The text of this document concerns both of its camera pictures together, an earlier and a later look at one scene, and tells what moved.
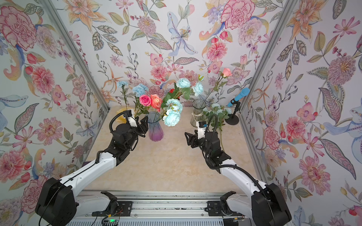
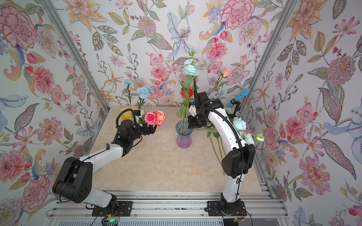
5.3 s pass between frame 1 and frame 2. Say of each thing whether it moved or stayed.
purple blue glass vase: moved
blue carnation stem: moved
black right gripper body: moved
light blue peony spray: moved
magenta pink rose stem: moved
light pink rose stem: stayed
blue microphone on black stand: stayed
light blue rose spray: moved
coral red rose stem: moved
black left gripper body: stayed
